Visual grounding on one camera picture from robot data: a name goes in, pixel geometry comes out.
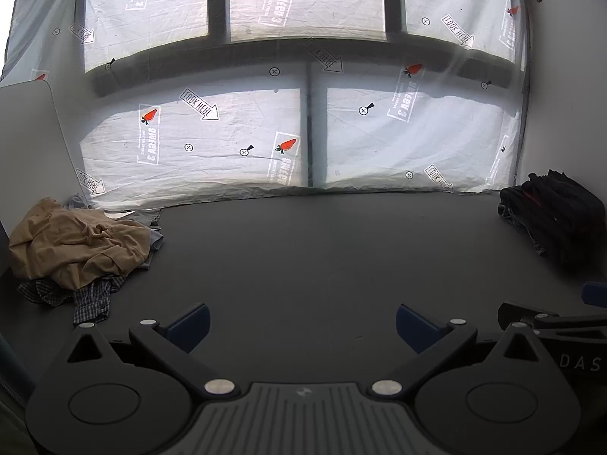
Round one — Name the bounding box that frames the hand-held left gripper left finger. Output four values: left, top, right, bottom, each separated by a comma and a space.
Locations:
64, 303, 239, 399

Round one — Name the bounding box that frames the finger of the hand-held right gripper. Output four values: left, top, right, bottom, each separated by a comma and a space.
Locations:
581, 281, 607, 310
498, 302, 563, 331

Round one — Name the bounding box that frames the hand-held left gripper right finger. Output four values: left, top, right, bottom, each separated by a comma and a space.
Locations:
369, 304, 547, 398

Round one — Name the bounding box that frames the grey folded garment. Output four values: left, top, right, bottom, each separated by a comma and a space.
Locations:
498, 204, 547, 257

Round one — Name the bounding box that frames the plaid checked shirt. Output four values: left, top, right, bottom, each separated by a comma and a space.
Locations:
18, 272, 128, 326

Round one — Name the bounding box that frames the grey crumpled garment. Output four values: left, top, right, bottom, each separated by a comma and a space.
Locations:
65, 193, 165, 268

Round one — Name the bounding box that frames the tan crumpled garment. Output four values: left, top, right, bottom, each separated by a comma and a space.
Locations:
8, 197, 153, 291

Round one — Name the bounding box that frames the printed translucent plastic sheet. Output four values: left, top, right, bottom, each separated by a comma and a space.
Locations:
0, 0, 530, 211

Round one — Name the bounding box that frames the white board panel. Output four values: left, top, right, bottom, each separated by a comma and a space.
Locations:
0, 80, 85, 243

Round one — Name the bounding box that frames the dark window frame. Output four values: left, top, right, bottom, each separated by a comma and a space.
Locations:
80, 0, 526, 189

